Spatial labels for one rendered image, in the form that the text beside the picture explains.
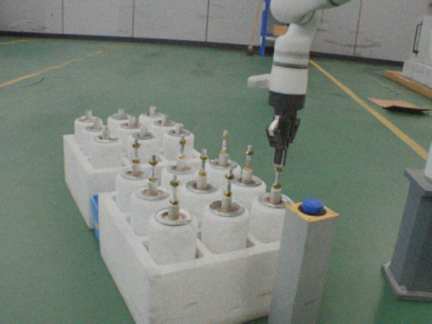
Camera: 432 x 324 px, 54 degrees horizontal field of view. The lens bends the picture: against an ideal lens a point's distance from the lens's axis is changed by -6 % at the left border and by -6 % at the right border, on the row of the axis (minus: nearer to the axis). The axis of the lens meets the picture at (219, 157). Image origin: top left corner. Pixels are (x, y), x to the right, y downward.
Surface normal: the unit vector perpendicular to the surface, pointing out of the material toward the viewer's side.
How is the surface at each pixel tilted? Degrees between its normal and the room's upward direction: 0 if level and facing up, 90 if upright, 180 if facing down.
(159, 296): 90
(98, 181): 90
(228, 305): 90
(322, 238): 90
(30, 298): 0
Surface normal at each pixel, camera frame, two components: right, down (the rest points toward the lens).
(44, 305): 0.07, -0.94
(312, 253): 0.47, 0.32
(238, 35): -0.05, 0.32
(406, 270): -0.74, 0.17
